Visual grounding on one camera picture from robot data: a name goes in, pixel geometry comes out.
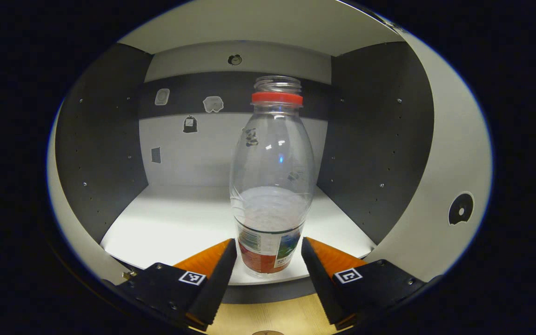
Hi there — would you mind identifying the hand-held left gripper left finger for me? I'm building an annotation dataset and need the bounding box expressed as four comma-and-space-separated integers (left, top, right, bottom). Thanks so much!
103, 238, 238, 332

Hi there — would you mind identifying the white and grey cabinet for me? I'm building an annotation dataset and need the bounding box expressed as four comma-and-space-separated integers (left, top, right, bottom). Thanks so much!
54, 0, 436, 305

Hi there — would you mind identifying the clear plastic bottle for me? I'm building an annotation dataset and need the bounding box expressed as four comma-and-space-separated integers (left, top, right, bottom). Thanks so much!
229, 75, 316, 279

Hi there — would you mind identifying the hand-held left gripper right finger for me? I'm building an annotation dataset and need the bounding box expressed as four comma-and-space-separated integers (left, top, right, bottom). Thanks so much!
301, 236, 429, 331

